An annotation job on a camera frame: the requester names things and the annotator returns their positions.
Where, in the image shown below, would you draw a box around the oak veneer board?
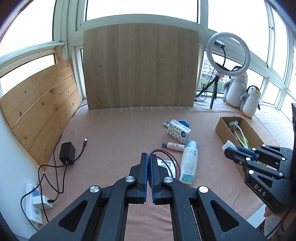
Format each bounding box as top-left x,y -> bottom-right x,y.
83,24 -> 199,109

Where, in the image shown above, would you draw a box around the green tube bottle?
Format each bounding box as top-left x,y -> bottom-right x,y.
240,137 -> 251,150

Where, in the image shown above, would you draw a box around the pine slat board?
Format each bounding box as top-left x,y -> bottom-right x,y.
1,60 -> 82,165

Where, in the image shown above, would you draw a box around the black power adapter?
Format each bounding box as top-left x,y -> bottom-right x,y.
59,142 -> 75,165

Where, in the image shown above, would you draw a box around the white massage roller grey balls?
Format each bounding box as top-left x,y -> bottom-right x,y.
229,120 -> 245,147

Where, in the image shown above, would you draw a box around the cardboard box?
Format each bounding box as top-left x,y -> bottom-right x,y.
215,116 -> 269,179

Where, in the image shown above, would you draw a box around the white eraser block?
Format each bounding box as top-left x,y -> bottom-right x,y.
222,140 -> 238,151

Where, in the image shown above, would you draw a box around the small pink white tube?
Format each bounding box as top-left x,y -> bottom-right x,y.
162,142 -> 185,152

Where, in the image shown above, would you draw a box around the blue round lid tin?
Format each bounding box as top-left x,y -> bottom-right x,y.
179,120 -> 190,128

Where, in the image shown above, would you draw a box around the brown hair ties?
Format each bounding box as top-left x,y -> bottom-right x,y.
147,148 -> 182,180

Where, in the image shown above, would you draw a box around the person's right hand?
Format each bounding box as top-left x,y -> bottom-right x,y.
263,206 -> 276,218

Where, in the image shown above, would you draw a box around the black tripod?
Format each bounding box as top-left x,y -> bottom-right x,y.
194,75 -> 219,109

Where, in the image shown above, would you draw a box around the white bottle light-blue cap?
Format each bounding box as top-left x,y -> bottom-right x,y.
180,140 -> 198,185

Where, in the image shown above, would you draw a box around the patterned white tissue pack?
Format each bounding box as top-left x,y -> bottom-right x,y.
167,120 -> 191,144

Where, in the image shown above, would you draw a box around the large plush penguin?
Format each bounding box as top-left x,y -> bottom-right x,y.
223,72 -> 248,108

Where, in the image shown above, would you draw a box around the white power strip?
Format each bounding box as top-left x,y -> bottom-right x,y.
25,183 -> 43,226

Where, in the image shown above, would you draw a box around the white ring light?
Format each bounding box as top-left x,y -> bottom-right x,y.
206,32 -> 251,76

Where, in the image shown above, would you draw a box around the webcam in ring light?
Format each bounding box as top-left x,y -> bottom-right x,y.
213,40 -> 225,49

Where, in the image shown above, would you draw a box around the white wall charger plug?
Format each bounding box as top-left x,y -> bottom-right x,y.
32,195 -> 53,210

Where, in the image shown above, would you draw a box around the small plush penguin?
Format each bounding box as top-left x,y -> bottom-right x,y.
240,85 -> 261,119

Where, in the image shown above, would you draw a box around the blue-white packet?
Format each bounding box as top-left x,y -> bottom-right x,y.
157,157 -> 173,177

